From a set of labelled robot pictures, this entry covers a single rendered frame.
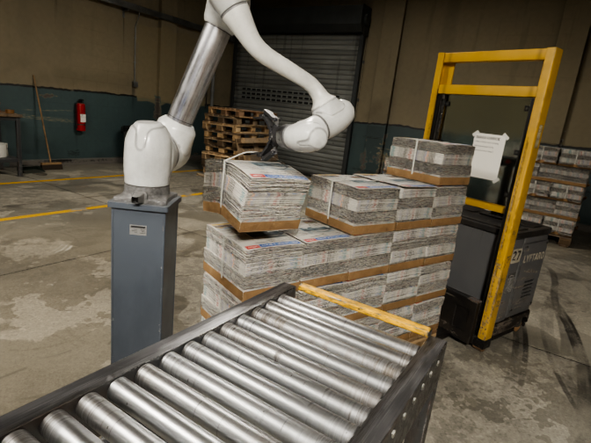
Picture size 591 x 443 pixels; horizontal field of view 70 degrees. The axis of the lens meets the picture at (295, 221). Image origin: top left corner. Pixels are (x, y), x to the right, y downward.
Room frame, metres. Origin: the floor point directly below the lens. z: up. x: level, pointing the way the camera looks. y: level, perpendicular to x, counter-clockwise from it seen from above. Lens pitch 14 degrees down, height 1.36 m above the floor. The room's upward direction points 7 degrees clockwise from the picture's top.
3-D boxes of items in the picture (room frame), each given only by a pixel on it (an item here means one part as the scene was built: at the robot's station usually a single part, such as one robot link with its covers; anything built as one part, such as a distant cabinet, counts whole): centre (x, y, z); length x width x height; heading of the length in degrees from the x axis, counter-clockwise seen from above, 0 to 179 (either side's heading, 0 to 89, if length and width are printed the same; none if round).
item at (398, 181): (2.31, -0.51, 1.06); 0.37 x 0.28 x 0.01; 39
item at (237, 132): (8.74, 1.32, 0.65); 1.33 x 0.94 x 1.30; 152
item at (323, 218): (2.15, -0.27, 0.86); 0.38 x 0.29 x 0.04; 37
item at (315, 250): (2.06, -0.17, 0.42); 1.17 x 0.39 x 0.83; 128
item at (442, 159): (2.51, -0.74, 0.65); 0.39 x 0.30 x 1.29; 38
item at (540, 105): (2.52, -1.29, 0.97); 0.09 x 0.09 x 1.75; 38
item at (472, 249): (3.01, -1.37, 0.40); 0.69 x 0.55 x 0.80; 38
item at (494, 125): (2.79, -1.10, 1.28); 0.57 x 0.01 x 0.65; 38
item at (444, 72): (3.04, -0.88, 0.97); 0.09 x 0.09 x 1.75; 38
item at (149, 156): (1.51, 0.55, 1.17); 0.18 x 0.16 x 0.22; 179
